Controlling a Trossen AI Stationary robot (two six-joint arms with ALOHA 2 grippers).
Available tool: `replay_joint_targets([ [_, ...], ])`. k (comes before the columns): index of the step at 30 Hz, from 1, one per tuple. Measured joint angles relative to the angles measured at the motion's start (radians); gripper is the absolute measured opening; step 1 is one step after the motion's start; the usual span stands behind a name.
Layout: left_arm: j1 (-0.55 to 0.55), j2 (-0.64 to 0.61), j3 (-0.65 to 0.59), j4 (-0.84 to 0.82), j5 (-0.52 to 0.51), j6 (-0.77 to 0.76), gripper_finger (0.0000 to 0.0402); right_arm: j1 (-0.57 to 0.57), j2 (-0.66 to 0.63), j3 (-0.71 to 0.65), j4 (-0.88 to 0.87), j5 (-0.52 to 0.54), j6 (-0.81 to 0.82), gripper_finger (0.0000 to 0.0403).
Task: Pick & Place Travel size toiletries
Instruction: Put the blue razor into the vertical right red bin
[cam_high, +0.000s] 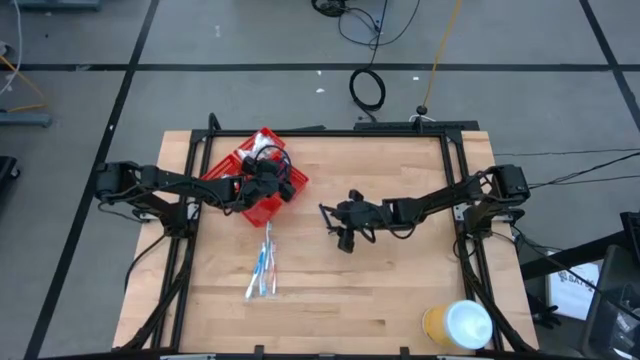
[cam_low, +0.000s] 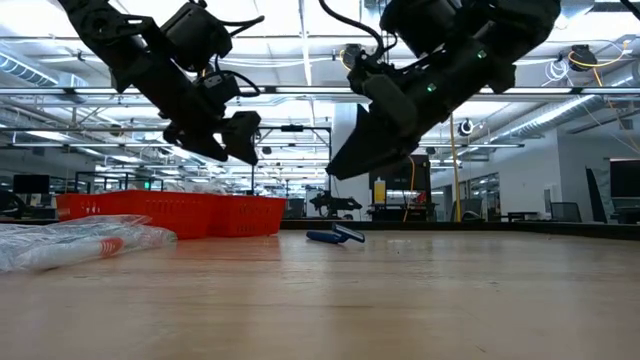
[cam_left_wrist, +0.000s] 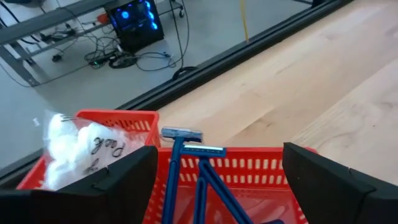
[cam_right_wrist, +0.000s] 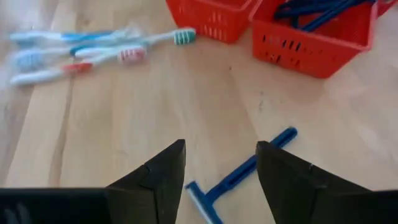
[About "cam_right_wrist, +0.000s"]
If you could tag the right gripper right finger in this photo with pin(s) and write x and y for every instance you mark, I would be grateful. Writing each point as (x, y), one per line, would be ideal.
(298, 193)

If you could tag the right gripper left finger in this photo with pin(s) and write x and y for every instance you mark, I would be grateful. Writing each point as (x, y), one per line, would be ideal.
(152, 193)

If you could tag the red white toothbrush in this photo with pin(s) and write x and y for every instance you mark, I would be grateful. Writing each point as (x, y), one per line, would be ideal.
(77, 67)

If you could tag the green white toothbrush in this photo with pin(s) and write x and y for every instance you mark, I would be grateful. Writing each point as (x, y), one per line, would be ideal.
(185, 36)

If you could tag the blue white toothbrush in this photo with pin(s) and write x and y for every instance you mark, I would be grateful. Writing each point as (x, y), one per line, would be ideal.
(79, 49)
(77, 36)

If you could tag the red plastic basket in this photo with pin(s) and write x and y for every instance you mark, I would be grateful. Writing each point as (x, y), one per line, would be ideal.
(211, 18)
(311, 53)
(388, 4)

